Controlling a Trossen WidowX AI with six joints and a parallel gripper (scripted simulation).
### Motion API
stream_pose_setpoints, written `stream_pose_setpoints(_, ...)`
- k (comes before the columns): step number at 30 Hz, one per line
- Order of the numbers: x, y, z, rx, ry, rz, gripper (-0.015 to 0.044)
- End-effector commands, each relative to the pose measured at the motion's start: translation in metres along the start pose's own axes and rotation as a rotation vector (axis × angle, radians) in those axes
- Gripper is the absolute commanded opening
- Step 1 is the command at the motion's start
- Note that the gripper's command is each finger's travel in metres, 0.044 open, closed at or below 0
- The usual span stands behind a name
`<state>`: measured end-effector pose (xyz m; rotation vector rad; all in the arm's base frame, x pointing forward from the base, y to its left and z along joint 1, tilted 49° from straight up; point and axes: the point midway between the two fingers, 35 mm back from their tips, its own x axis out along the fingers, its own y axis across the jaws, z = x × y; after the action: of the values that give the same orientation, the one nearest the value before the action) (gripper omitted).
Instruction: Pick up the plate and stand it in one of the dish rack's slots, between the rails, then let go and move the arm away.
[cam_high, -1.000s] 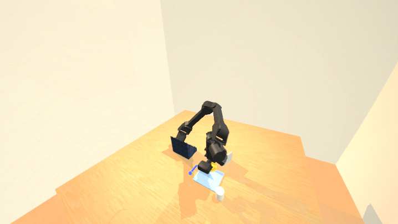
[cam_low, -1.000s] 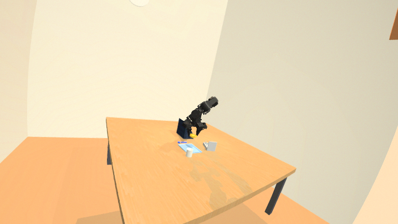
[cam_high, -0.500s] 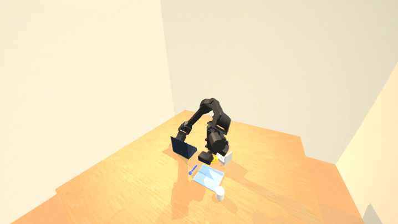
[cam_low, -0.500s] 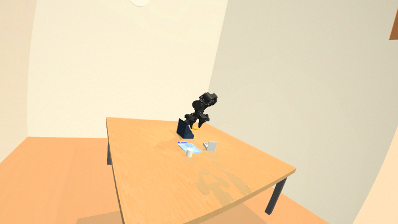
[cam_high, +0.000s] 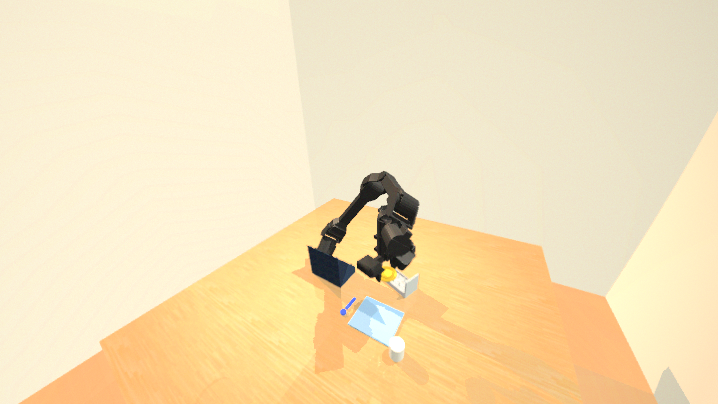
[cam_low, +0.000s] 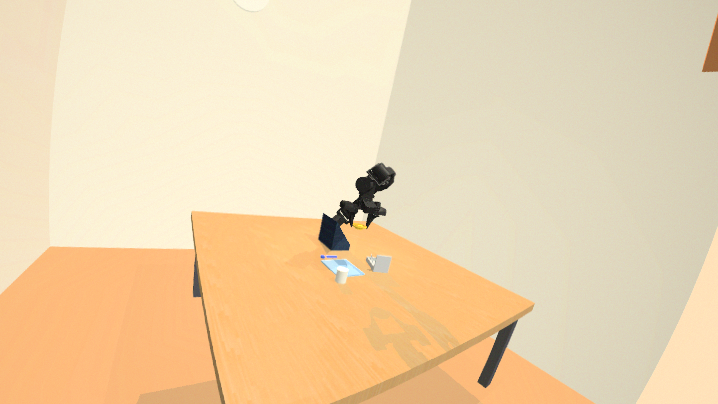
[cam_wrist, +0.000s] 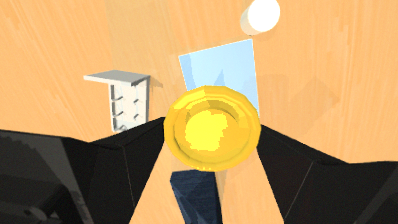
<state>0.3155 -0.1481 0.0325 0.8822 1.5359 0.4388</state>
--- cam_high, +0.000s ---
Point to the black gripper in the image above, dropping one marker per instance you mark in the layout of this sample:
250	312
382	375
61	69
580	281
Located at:
372	267

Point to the light blue flat mat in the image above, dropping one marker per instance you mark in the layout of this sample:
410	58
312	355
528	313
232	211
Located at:
376	320

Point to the yellow plate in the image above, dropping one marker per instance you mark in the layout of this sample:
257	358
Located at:
388	275

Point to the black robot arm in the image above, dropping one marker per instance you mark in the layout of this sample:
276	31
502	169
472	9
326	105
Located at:
392	227

